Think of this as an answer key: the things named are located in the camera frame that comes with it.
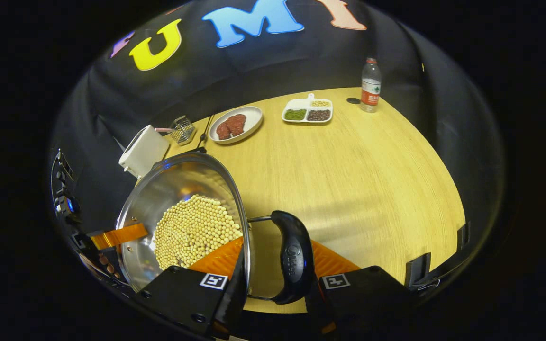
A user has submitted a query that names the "stainless steel pot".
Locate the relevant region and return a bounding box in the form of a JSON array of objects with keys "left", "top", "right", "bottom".
[{"left": 114, "top": 151, "right": 315, "bottom": 305}]

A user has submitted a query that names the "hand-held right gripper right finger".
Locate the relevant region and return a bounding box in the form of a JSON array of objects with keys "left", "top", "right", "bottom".
[{"left": 304, "top": 239, "right": 416, "bottom": 339}]

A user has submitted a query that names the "white divided dish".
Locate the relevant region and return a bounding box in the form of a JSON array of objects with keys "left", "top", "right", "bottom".
[{"left": 282, "top": 93, "right": 334, "bottom": 125}]

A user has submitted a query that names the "black table edge clamp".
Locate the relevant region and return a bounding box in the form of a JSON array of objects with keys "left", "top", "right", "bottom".
[{"left": 405, "top": 252, "right": 432, "bottom": 288}]

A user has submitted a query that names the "wire mesh basket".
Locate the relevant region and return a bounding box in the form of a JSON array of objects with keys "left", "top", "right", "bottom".
[{"left": 169, "top": 116, "right": 196, "bottom": 145}]

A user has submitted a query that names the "black power cable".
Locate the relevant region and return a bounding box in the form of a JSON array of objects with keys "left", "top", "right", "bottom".
[{"left": 197, "top": 114, "right": 216, "bottom": 150}]

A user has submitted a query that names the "clear plastic water bottle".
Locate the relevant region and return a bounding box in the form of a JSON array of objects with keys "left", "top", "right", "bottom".
[{"left": 360, "top": 58, "right": 382, "bottom": 113}]

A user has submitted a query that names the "heap of soybeans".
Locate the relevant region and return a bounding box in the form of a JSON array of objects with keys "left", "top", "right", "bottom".
[{"left": 153, "top": 194, "right": 244, "bottom": 270}]

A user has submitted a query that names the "white toaster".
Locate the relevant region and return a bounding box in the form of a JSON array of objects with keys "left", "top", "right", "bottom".
[{"left": 118, "top": 125, "right": 171, "bottom": 179}]

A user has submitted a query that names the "white round plate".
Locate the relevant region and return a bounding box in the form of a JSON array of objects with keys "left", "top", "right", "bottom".
[{"left": 209, "top": 106, "right": 264, "bottom": 144}]

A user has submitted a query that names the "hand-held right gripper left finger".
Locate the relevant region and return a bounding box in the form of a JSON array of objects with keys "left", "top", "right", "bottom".
[{"left": 136, "top": 237, "right": 250, "bottom": 339}]

